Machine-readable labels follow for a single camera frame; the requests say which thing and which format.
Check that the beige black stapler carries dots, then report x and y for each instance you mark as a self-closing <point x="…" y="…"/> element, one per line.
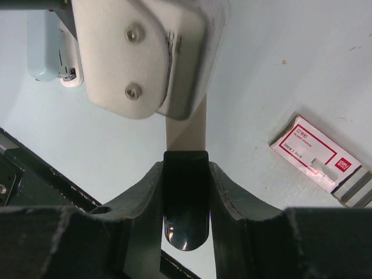
<point x="141" y="58"/>

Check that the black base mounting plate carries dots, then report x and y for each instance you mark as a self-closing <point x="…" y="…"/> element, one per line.
<point x="27" y="180"/>

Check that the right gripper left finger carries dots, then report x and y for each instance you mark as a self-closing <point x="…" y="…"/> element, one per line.
<point x="120" y="239"/>

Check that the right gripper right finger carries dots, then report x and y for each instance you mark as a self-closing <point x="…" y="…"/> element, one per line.
<point x="253" y="239"/>

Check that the small light blue stapler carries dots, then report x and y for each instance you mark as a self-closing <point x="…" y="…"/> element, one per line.
<point x="52" y="51"/>

